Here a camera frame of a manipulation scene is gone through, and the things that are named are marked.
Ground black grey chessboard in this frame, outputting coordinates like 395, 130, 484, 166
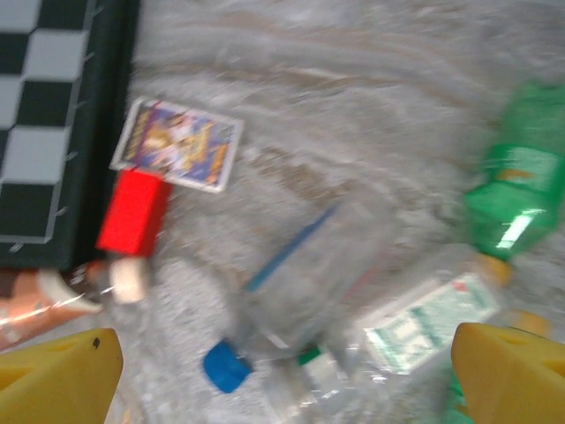
0, 0, 141, 271

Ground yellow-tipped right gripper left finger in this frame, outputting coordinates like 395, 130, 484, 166
0, 326, 124, 424

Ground clear bottle blue cap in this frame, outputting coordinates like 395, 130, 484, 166
152, 258, 255, 395
240, 201, 398, 319

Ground bottle with white green label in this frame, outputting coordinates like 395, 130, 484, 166
346, 271, 504, 376

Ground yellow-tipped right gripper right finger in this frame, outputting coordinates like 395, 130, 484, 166
452, 322, 565, 424

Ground purple playing card box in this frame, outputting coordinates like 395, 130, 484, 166
109, 97, 246, 194

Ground red plastic block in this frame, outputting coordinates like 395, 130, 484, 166
95, 169, 172, 258

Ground clear bottle green cap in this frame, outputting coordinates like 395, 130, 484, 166
298, 346, 367, 412

